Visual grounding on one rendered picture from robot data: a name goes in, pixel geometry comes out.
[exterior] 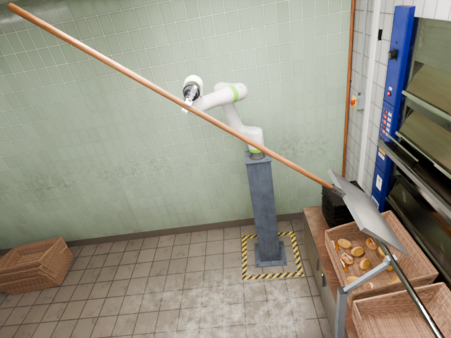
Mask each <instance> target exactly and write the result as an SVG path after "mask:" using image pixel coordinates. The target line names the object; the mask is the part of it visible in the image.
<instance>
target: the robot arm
mask: <svg viewBox="0 0 451 338"><path fill-rule="evenodd" d="M247 94H248V89H247V87H246V85H244V84H242V83H240V82H239V83H227V82H219V83H217V84H216V85H215V86H214V88H213V93H210V94H208V95H203V81H202V80H201V79H200V78H199V77H198V76H196V75H191V76H188V77H187V78H186V79H185V82H184V86H183V95H184V98H185V104H186V105H188V106H190V107H191V105H192V106H194V107H196V108H198V109H200V110H201V111H203V112H205V111H208V110H210V109H212V108H215V107H218V106H221V108H222V109H223V112H224V114H225V116H226V119H227V121H228V124H229V126H230V127H231V128H233V129H235V130H236V131H239V132H240V133H242V134H244V135H245V136H247V137H249V138H250V139H253V140H254V141H256V142H258V143H259V144H261V145H263V146H264V138H263V131H262V128H261V127H256V126H247V125H243V123H242V121H241V119H240V117H239V115H238V112H237V111H236V107H235V105H234V103H235V102H238V101H241V100H244V99H245V98H246V96H247ZM181 111H183V112H184V113H188V114H189V115H192V116H197V115H196V114H194V113H192V112H190V111H188V110H186V109H185V108H183V107H182V108H181ZM248 148H249V150H250V152H249V154H248V157H249V158H250V159H251V160H261V159H263V158H265V157H266V154H265V153H264V152H261V151H260V150H258V149H256V148H254V147H252V146H251V145H249V144H248Z"/></svg>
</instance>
